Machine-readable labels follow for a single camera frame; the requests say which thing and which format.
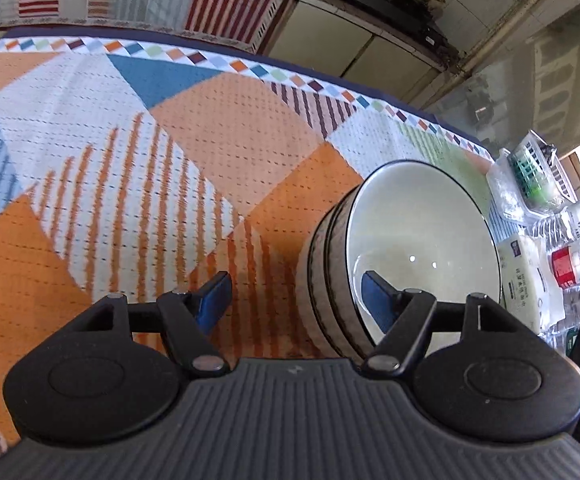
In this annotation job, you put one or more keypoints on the cream cabinet under stove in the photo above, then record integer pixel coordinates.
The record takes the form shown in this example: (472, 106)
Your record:
(340, 45)

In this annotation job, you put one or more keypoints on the grey plastic basket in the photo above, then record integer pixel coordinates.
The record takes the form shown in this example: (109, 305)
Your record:
(531, 170)

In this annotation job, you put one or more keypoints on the clear plastic bag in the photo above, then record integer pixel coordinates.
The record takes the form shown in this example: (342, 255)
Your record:
(502, 192)

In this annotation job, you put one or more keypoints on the patchwork pattern tablecloth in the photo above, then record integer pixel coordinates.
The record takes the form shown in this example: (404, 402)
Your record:
(120, 160)

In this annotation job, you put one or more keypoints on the white tissue pack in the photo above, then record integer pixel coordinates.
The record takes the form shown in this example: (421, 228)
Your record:
(525, 275)

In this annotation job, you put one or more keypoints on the red label water bottle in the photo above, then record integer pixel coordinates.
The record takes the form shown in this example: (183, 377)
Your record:
(565, 262)

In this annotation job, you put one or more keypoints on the wall pipe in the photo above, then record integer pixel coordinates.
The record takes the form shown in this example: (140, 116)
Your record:
(510, 17)

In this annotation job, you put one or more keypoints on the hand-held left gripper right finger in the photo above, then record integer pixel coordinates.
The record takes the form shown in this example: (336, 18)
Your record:
(376, 301)

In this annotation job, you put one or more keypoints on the white ribbed bowl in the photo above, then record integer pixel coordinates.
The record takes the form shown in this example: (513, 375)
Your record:
(304, 270)
(420, 220)

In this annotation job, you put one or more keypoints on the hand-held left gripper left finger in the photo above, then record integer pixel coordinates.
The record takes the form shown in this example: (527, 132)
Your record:
(215, 301)

